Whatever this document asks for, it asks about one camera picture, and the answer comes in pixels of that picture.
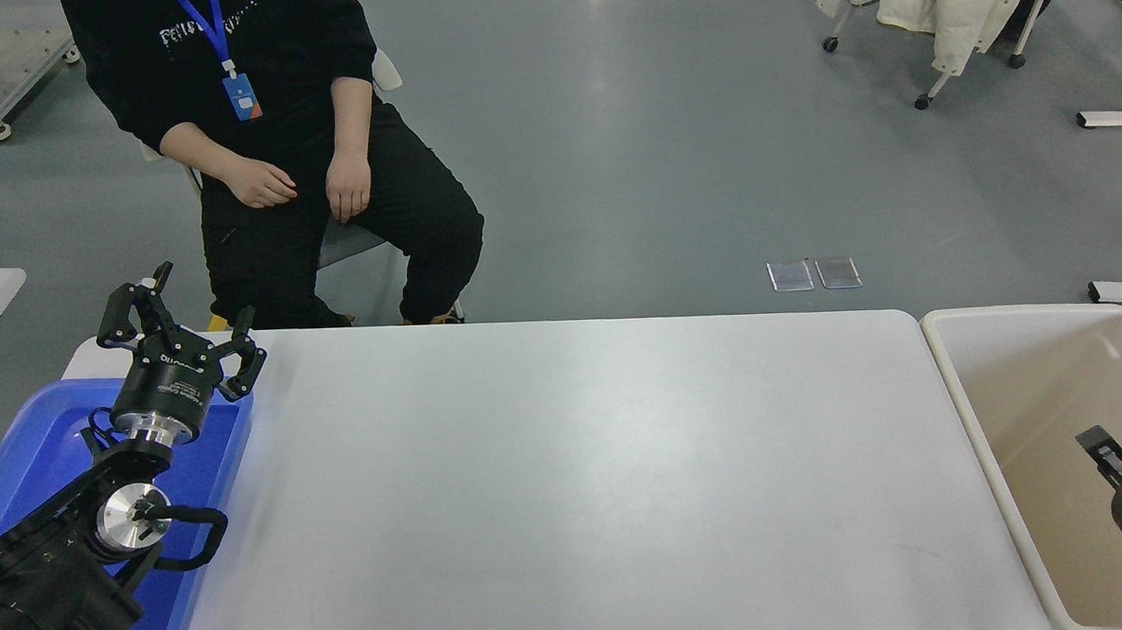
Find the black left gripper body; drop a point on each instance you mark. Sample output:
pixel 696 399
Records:
pixel 166 384

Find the person's left forearm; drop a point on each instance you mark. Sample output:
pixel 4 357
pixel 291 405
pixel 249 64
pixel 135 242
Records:
pixel 352 116

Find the person's right forearm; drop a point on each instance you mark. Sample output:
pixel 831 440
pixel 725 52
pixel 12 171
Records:
pixel 196 146

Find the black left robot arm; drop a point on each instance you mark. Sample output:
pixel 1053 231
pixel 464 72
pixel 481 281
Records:
pixel 52 583

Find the person's right hand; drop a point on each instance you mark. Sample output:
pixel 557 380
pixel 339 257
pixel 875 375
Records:
pixel 260 184

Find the person's left hand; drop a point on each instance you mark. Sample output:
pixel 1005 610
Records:
pixel 349 187

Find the large pale bin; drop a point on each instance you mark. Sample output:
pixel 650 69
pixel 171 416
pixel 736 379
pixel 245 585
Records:
pixel 1029 408

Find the blue plastic tray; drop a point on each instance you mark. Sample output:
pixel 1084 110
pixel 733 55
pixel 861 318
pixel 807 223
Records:
pixel 36 442

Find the white wheeled chair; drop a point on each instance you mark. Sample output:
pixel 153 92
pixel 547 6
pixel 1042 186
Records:
pixel 350 244
pixel 937 84

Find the tan lace boot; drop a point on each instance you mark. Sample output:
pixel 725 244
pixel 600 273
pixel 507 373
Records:
pixel 443 315

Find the grey wheeled metal platform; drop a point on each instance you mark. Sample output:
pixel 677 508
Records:
pixel 29 54

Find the clear floor plate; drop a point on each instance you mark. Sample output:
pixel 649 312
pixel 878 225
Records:
pixel 790 276
pixel 838 273

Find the white padded jacket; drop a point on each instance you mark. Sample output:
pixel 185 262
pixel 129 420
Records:
pixel 945 5

